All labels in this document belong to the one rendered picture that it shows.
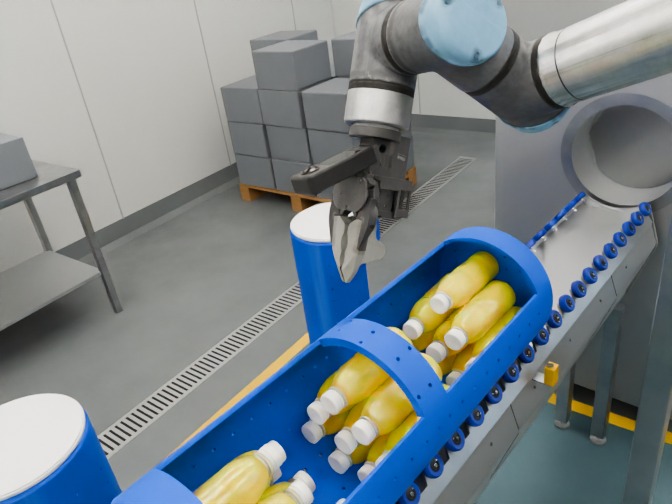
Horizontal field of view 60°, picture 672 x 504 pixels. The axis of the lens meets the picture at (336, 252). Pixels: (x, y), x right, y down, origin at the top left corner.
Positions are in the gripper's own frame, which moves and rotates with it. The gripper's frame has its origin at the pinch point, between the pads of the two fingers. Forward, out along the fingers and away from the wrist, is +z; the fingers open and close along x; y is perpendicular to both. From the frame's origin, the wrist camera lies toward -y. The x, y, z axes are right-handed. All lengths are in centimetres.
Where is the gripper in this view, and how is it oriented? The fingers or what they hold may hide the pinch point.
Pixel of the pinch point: (342, 272)
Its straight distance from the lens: 79.8
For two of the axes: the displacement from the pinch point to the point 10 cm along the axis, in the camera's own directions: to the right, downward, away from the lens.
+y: 8.0, 0.5, 5.9
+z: -1.4, 9.9, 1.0
